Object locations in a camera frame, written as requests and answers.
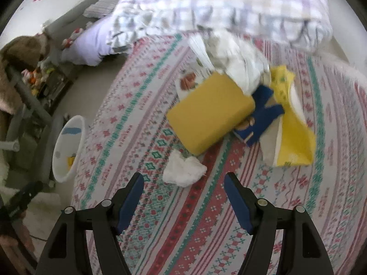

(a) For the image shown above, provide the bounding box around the yellow kraft paper bag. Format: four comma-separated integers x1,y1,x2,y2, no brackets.
67,154,76,170

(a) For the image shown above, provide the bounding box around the yellow white plastic bag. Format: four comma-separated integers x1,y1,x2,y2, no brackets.
259,65,316,166

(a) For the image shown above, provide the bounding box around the white tissue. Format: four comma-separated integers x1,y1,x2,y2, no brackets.
162,150,207,188

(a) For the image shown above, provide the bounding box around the blue cookie box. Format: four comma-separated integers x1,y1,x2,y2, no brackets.
233,85,284,146

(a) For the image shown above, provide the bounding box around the yellow cardboard box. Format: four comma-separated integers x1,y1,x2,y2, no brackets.
167,73,255,156

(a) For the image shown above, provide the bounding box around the white snack wrapper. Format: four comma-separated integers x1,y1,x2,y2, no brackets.
175,59,211,101

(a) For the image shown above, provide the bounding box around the white paper wrap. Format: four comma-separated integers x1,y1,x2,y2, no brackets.
189,29,271,95

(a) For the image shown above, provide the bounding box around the white plastic trash bin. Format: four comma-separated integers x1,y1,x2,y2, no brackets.
52,115,87,183

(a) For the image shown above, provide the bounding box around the patterned red green bedspread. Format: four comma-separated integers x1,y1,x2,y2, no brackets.
72,34,366,274

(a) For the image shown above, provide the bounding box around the grey rolling chair base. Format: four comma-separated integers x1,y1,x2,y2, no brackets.
1,68,64,189

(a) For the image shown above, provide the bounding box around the shelf with plush toys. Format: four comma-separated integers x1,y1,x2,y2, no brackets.
21,59,73,115

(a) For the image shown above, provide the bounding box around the brown fuzzy garment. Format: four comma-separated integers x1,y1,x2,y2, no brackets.
1,33,50,115

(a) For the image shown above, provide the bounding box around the lavender bed sheet mattress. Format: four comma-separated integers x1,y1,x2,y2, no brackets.
60,14,129,66

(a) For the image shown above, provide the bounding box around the red white plush toy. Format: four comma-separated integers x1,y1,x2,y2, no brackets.
61,28,84,49

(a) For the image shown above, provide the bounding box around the grey upholstered headboard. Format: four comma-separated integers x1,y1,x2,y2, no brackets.
42,0,98,38

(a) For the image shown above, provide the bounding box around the plaid purple white quilt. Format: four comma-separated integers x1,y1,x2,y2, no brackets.
106,0,333,52

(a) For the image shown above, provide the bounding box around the striped pillow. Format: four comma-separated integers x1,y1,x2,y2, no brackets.
83,0,119,19

